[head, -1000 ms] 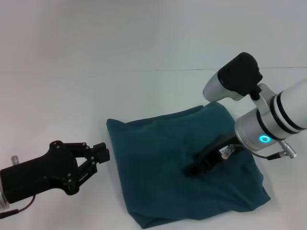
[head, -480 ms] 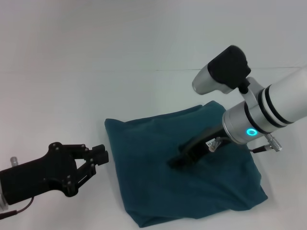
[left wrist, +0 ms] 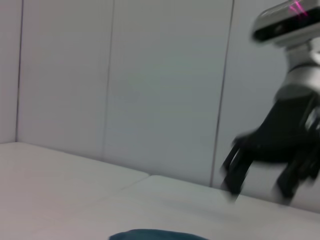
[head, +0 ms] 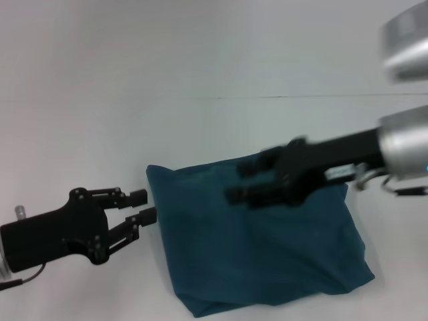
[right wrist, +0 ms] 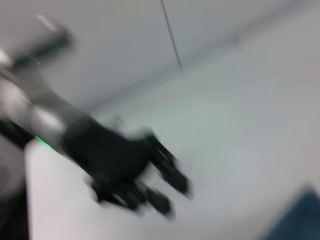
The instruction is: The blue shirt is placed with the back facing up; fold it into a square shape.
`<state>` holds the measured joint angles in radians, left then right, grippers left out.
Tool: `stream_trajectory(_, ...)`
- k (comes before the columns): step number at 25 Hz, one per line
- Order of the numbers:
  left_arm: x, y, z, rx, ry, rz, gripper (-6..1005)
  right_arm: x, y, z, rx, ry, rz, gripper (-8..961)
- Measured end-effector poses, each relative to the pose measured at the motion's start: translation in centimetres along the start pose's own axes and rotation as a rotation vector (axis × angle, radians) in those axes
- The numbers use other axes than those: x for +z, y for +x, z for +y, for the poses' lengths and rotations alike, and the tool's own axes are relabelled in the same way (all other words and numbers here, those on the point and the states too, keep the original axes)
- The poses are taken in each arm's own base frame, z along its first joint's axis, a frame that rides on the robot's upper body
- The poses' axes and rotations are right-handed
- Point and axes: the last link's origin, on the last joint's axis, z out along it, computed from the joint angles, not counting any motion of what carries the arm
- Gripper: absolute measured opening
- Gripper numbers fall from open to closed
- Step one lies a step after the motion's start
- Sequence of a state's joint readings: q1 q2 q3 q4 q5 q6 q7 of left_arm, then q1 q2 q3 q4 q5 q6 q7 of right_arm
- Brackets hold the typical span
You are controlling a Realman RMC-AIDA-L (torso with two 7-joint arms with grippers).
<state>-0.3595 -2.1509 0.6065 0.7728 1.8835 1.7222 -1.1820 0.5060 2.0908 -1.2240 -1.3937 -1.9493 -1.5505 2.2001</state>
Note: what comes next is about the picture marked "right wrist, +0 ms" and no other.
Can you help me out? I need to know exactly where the teal blue shirt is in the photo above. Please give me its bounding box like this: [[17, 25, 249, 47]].
[[262, 184, 320, 240]]

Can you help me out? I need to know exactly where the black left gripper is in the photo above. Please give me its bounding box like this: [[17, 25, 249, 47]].
[[61, 117, 195, 217]]

